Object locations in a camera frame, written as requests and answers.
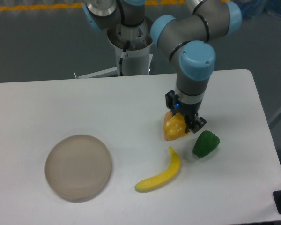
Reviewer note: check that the orange toy fruit wedge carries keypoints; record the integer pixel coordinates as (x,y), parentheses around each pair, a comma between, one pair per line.
(166,137)

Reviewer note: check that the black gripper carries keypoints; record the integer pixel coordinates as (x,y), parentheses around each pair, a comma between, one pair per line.
(190,111)

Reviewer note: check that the yellow toy bell pepper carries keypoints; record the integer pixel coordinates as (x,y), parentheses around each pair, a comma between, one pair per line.
(174,126)

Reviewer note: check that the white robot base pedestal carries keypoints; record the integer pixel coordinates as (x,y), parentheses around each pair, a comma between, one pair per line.
(132,51)

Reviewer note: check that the beige round plate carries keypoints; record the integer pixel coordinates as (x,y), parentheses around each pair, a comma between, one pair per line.
(77,168)

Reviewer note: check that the blue plastic bags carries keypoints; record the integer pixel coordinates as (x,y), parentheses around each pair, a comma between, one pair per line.
(254,8)

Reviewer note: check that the green toy bell pepper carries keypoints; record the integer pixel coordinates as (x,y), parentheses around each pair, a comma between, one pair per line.
(205,144)

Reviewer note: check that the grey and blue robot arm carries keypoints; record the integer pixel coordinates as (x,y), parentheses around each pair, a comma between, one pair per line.
(185,44)

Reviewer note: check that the yellow toy banana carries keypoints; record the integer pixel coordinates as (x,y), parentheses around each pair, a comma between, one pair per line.
(164,177)

